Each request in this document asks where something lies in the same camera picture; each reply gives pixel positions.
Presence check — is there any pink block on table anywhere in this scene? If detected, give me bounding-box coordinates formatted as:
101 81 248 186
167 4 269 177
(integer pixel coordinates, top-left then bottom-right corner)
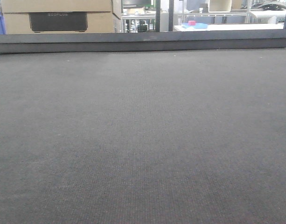
188 20 196 26

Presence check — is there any aluminium frame shelf rack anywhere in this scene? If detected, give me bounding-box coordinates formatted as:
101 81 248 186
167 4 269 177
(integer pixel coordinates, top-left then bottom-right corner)
182 0 249 24

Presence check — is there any beige open box on shelf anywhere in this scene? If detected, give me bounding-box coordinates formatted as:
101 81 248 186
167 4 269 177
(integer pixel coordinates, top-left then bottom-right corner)
208 0 232 13

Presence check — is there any light blue tray on table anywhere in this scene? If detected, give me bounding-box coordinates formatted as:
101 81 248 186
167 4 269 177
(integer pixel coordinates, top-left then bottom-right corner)
181 23 208 29

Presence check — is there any white background table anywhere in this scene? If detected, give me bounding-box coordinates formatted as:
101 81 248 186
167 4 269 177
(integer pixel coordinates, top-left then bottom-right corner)
174 24 283 32

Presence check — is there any lower cardboard box black label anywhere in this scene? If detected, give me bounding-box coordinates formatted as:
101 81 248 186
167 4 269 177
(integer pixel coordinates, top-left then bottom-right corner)
4 12 121 35

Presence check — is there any black vertical post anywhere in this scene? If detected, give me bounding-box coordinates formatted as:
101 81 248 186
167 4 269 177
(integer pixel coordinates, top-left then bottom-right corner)
168 0 174 32
155 0 161 32

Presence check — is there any dark conveyor side rail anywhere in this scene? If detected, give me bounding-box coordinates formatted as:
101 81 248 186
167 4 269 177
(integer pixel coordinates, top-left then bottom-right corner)
0 29 286 54

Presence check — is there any upper cardboard box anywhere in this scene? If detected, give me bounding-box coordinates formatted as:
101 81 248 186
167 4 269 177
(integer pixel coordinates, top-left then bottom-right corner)
0 0 122 17

